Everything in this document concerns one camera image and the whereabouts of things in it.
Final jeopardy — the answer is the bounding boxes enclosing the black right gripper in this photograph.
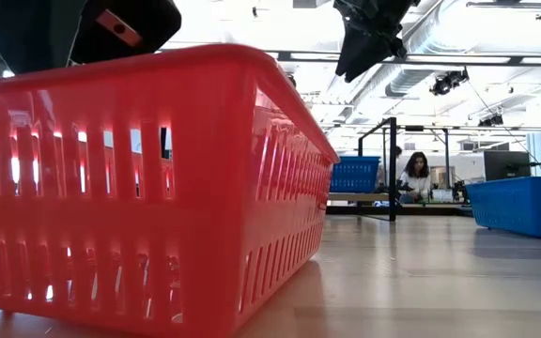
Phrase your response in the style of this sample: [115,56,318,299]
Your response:
[332,0,420,84]

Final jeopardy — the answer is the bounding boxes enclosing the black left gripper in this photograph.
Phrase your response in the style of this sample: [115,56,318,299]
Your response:
[0,0,183,76]

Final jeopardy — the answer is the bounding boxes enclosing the large red plastic basket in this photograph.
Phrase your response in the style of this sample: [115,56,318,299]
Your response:
[0,43,341,338]

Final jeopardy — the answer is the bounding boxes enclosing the wooden shelf board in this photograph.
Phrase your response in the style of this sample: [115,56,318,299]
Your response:
[327,192,390,204]

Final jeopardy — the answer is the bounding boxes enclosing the black ceiling spotlight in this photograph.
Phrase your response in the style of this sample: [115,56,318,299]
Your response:
[478,112,505,128]
[429,69,471,97]

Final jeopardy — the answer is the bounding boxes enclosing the person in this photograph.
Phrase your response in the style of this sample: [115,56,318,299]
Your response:
[398,150,435,205]

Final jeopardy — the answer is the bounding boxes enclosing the black computer monitor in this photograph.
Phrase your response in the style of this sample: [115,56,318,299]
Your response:
[483,149,533,182]

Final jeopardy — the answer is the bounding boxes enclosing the silver ceiling duct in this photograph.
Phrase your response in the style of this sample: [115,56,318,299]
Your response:
[385,65,441,99]

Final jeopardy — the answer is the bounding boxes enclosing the black background rig frame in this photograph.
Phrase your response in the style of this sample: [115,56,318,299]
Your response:
[394,124,541,187]

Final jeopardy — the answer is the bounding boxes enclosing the black shelf frame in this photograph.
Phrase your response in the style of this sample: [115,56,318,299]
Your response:
[357,116,397,223]

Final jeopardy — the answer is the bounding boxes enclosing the black aluminium table frame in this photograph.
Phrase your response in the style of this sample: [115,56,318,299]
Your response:
[325,202,476,218]

